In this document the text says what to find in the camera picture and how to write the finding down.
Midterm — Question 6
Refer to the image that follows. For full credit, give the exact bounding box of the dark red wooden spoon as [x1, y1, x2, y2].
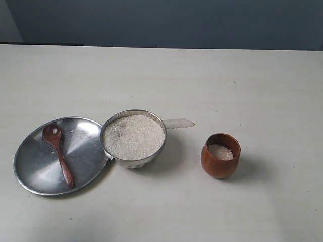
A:
[42, 123, 75, 188]

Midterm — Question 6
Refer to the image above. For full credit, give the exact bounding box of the round steel plate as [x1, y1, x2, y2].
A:
[13, 117, 108, 196]

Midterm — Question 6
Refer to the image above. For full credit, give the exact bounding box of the clear tape strip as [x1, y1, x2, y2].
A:
[163, 118, 195, 129]

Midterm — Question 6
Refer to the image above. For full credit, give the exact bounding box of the steel bowl of rice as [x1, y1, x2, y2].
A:
[100, 109, 167, 169]

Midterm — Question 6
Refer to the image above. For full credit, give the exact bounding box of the brown wooden cup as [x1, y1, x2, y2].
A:
[201, 133, 241, 179]

